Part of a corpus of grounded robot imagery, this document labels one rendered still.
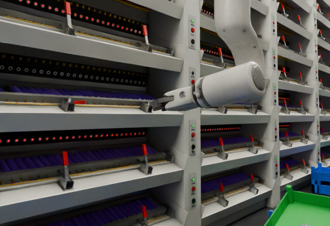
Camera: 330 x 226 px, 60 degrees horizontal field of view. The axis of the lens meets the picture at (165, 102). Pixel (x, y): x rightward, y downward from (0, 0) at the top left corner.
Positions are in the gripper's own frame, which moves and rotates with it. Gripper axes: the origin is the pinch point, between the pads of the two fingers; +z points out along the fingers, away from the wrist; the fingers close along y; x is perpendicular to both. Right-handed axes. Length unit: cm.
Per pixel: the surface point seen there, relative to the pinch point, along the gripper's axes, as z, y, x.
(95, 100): 9.4, -17.2, 2.7
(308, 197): -13, 65, -39
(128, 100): 9.2, -5.2, 3.0
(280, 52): 0, 102, 34
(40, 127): 7.3, -33.7, -4.9
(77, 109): 7.7, -23.7, -0.4
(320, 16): -7, 176, 73
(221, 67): 3.6, 42.4, 18.5
